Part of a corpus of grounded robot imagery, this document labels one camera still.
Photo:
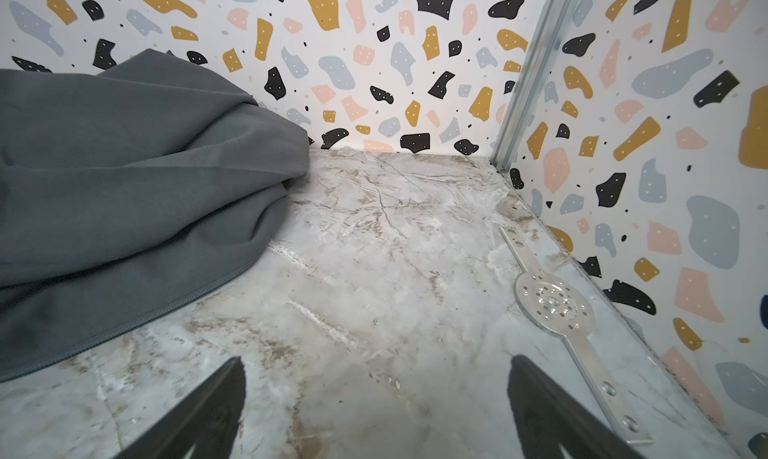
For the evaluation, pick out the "right corner aluminium post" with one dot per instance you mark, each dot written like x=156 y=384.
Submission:
x=550 y=24

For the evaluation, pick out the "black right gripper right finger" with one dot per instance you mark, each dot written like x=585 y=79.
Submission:
x=551 y=424

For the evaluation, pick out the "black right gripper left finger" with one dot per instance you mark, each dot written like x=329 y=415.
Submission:
x=203 y=425

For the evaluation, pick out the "dark grey zip jacket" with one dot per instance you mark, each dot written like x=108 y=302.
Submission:
x=128 y=194

